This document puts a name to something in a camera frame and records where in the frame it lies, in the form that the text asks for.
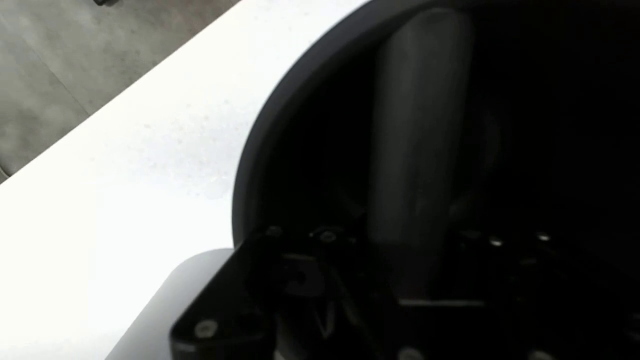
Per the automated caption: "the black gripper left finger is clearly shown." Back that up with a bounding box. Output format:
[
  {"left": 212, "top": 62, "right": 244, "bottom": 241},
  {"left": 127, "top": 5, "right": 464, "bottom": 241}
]
[{"left": 168, "top": 225, "right": 369, "bottom": 360}]

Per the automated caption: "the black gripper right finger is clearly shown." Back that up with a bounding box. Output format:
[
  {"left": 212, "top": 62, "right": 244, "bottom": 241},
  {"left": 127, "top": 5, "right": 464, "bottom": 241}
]
[{"left": 398, "top": 228, "right": 640, "bottom": 360}]

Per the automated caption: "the black knock box container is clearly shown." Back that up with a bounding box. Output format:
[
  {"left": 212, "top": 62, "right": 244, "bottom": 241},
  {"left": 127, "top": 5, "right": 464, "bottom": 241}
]
[{"left": 230, "top": 0, "right": 640, "bottom": 316}]

